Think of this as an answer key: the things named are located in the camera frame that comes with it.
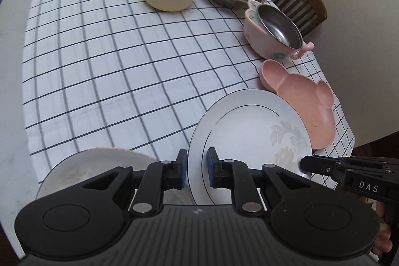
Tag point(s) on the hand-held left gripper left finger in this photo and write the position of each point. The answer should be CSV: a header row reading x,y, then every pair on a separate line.
x,y
182,169

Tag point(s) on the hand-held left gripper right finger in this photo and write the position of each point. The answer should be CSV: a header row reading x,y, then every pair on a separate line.
x,y
209,169

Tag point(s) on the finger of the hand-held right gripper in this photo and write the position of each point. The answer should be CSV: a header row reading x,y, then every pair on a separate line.
x,y
318,166

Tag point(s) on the white floral plate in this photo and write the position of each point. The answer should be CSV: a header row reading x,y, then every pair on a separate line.
x,y
249,122

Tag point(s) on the pink bear-shaped divided plate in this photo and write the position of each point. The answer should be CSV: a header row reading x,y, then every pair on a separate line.
x,y
299,88

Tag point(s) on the small steel bowl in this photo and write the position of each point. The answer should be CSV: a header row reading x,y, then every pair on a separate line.
x,y
277,26

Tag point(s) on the person's right hand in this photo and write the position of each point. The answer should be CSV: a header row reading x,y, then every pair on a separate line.
x,y
385,242

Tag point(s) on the plain white plate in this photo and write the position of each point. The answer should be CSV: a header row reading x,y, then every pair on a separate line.
x,y
78,169

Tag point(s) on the white checked tablecloth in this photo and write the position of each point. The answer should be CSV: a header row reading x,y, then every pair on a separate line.
x,y
109,66

